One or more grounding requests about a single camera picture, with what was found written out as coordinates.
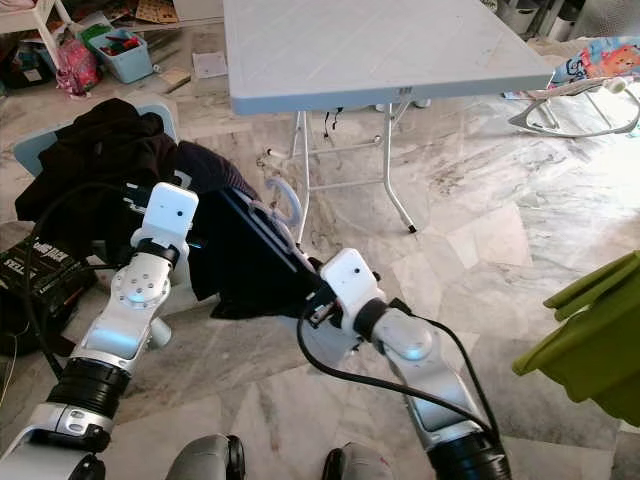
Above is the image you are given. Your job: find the black fleece garment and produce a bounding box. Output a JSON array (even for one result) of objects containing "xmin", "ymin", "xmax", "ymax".
[{"xmin": 15, "ymin": 97, "xmax": 183, "ymax": 271}]

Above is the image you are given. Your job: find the black and white garment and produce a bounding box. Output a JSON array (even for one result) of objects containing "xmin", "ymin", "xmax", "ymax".
[{"xmin": 175, "ymin": 140, "xmax": 336, "ymax": 321}]

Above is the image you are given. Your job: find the pink plastic hanger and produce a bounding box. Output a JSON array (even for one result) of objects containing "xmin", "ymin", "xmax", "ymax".
[{"xmin": 230, "ymin": 175, "xmax": 326, "ymax": 296}]

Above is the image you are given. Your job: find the light blue plastic chair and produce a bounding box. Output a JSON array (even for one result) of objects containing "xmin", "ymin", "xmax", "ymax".
[{"xmin": 12, "ymin": 95, "xmax": 361, "ymax": 361}]

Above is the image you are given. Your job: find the small wooden board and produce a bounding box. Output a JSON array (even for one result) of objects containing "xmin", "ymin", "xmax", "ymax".
[{"xmin": 155, "ymin": 66, "xmax": 193, "ymax": 93}]

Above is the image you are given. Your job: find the black printed cardboard box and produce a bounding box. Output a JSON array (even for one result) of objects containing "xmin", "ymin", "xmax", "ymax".
[{"xmin": 0, "ymin": 235, "xmax": 96, "ymax": 319}]

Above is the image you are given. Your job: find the light blue toy bin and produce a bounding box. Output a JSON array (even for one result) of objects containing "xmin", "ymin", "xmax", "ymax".
[{"xmin": 82, "ymin": 25, "xmax": 156, "ymax": 84}]

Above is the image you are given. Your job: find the pink bag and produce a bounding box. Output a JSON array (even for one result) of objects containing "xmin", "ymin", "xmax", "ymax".
[{"xmin": 58, "ymin": 38, "xmax": 101, "ymax": 96}]

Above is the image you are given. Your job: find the white paper sheet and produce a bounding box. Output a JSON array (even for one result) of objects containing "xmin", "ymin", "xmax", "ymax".
[{"xmin": 192, "ymin": 52, "xmax": 229, "ymax": 80}]

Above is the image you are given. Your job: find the dark blue bag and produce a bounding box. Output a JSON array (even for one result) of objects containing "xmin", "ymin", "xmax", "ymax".
[{"xmin": 10, "ymin": 42, "xmax": 61, "ymax": 91}]

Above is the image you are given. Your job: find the grey robot right leg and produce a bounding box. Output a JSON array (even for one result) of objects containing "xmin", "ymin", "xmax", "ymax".
[{"xmin": 322, "ymin": 445, "xmax": 391, "ymax": 480}]

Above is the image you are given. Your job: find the grey robot leg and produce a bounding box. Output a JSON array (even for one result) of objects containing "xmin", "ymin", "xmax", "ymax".
[
  {"xmin": 165, "ymin": 434, "xmax": 249, "ymax": 480},
  {"xmin": 322, "ymin": 445, "xmax": 391, "ymax": 480}
]

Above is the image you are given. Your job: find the grey robot left leg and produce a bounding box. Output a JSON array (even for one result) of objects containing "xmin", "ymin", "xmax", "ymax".
[{"xmin": 165, "ymin": 434, "xmax": 249, "ymax": 480}]

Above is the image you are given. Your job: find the white wooden shelf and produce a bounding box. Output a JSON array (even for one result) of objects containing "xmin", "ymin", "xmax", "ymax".
[{"xmin": 0, "ymin": 0, "xmax": 73, "ymax": 61}]

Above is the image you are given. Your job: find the colourful baby bouncer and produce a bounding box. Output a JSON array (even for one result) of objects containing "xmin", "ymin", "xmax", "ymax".
[{"xmin": 508, "ymin": 35, "xmax": 640, "ymax": 139}]

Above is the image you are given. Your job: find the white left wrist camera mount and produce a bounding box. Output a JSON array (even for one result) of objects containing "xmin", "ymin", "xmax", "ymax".
[{"xmin": 135, "ymin": 182, "xmax": 201, "ymax": 263}]

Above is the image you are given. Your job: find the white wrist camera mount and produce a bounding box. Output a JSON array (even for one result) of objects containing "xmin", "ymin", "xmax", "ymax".
[
  {"xmin": 135, "ymin": 182, "xmax": 201, "ymax": 263},
  {"xmin": 318, "ymin": 248, "xmax": 383, "ymax": 336}
]

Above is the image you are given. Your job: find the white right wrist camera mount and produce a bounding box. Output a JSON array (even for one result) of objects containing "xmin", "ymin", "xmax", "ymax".
[{"xmin": 318, "ymin": 248, "xmax": 383, "ymax": 336}]

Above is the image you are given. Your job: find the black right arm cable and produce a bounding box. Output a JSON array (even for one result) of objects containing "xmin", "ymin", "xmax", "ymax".
[{"xmin": 295, "ymin": 310, "xmax": 506, "ymax": 446}]

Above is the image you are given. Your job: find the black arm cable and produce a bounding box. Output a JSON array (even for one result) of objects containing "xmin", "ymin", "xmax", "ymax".
[
  {"xmin": 25, "ymin": 180, "xmax": 151, "ymax": 381},
  {"xmin": 295, "ymin": 310, "xmax": 506, "ymax": 446}
]

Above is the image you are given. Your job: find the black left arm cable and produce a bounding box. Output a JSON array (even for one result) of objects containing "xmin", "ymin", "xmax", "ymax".
[{"xmin": 25, "ymin": 180, "xmax": 151, "ymax": 381}]

